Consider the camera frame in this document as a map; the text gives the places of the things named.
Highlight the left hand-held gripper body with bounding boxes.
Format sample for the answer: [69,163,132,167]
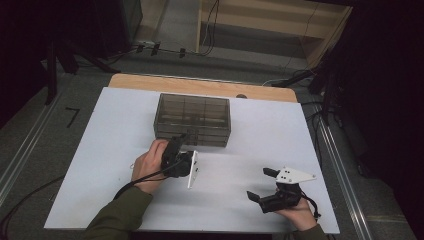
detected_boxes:
[160,143,200,190]

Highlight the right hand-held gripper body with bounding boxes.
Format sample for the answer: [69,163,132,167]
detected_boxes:
[258,166,317,215]

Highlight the smoky transparent drawer box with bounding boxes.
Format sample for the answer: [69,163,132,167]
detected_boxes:
[153,92,232,148]

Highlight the transparent drawer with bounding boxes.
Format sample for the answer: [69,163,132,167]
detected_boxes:
[155,135,230,148]

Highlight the person's right hand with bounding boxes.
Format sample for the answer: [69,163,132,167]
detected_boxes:
[282,197,318,232]

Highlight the person's left hand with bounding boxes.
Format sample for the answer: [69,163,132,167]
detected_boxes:
[131,138,171,195]

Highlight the white board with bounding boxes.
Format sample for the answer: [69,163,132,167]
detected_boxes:
[43,87,341,235]

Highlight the wooden table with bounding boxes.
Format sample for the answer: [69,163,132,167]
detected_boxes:
[108,73,298,104]

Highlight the power strip with plugs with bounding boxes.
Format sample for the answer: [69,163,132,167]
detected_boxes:
[133,40,188,58]

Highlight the black stand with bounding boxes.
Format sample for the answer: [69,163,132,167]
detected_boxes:
[308,49,343,127]
[43,39,122,106]

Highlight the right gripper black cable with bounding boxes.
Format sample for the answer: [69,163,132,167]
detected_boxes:
[300,191,322,220]

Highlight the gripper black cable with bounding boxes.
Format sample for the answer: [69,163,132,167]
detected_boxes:
[300,191,322,220]
[0,156,188,238]

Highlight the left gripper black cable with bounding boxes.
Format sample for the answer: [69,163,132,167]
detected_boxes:
[0,156,188,238]

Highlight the metal floor rail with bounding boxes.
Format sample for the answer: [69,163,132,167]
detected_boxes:
[0,94,63,204]
[312,103,374,240]

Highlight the black bar with cables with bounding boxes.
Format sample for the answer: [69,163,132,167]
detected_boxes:
[263,68,316,89]

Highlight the hanging black cables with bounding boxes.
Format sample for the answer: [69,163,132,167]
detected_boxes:
[199,0,222,57]

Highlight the wooden shelf frame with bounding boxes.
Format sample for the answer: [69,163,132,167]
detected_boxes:
[195,0,354,70]

